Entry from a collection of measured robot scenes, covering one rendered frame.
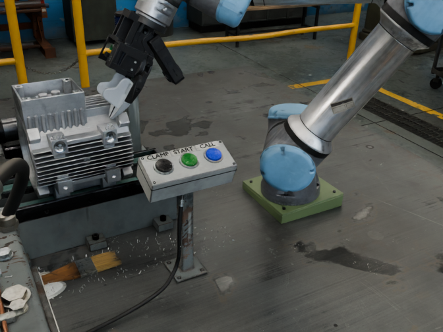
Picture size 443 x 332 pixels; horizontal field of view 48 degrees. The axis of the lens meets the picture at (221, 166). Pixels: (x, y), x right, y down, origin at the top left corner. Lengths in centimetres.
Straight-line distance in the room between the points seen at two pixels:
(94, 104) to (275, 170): 40
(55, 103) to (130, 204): 29
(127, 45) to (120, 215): 39
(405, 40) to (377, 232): 48
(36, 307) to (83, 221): 64
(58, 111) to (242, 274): 49
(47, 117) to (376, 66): 63
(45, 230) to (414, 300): 76
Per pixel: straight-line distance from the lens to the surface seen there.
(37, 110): 101
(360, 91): 98
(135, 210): 115
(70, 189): 104
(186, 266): 104
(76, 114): 102
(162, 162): 87
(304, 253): 112
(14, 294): 49
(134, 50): 97
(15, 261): 54
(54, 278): 106
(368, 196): 137
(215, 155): 91
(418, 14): 93
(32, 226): 109
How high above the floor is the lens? 148
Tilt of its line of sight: 28 degrees down
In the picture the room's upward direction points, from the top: 2 degrees clockwise
